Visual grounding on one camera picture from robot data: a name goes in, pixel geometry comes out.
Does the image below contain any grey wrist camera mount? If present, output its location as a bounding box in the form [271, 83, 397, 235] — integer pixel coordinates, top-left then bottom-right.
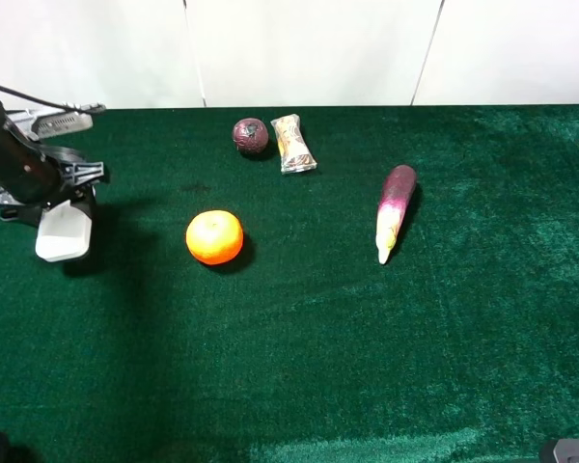
[7, 103, 106, 142]

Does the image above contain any dark object bottom right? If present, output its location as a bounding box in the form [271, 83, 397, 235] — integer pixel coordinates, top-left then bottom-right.
[538, 439, 579, 463]

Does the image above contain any purple eggplant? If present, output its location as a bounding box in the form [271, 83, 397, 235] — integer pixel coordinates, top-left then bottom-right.
[375, 165, 417, 264]

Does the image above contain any black cable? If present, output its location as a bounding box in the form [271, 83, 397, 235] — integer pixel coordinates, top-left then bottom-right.
[0, 79, 86, 115]

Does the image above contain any wrapped snack packet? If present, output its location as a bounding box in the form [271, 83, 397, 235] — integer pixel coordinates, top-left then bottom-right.
[271, 114, 317, 175]

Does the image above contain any green felt table mat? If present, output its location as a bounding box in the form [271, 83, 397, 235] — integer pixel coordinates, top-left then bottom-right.
[0, 105, 579, 462]

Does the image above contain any orange fruit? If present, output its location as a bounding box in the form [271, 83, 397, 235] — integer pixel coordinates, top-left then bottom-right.
[185, 209, 244, 265]

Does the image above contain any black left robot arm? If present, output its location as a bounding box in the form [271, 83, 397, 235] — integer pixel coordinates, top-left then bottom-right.
[0, 86, 109, 262]

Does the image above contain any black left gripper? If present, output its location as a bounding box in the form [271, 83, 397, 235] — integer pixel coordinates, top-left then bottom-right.
[0, 123, 110, 259]

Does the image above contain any dark red round fruit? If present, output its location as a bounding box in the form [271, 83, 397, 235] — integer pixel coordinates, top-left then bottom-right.
[232, 118, 269, 155]

